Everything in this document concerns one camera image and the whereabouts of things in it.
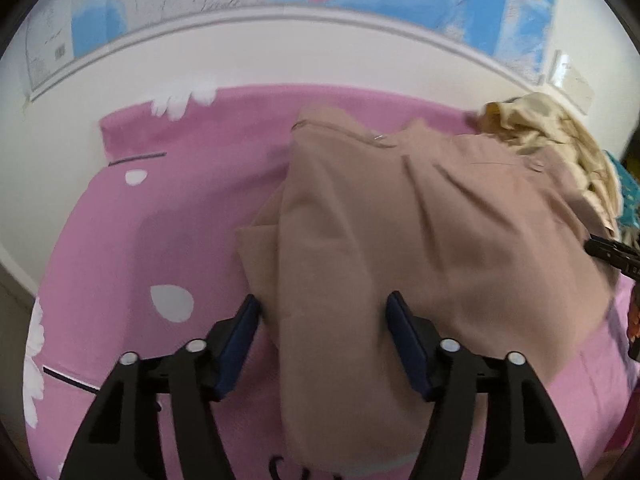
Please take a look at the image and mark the white wall socket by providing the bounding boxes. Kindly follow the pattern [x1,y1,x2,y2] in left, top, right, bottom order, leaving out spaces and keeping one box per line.
[547,50,596,111]

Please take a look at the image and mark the pale yellow garment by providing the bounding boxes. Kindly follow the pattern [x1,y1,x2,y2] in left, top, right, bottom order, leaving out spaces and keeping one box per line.
[475,92,623,236]

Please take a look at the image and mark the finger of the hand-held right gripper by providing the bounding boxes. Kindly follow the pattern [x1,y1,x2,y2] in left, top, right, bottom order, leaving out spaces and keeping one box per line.
[584,234,640,281]

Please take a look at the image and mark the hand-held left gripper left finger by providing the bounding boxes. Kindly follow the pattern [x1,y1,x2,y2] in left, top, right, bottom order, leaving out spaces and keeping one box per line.
[60,294,263,480]

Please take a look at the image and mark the pink floral blanket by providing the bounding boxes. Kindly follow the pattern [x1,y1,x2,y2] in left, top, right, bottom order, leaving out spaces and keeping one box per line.
[22,85,640,480]

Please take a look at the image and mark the blue perforated plastic basket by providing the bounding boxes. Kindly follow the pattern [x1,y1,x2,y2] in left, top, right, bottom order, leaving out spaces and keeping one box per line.
[605,150,640,233]

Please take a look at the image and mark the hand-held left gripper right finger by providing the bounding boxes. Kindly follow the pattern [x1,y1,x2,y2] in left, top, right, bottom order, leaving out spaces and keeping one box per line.
[385,290,586,480]

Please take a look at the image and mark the pinkish beige pants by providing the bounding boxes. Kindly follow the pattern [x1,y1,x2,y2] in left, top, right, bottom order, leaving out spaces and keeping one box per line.
[235,102,618,476]

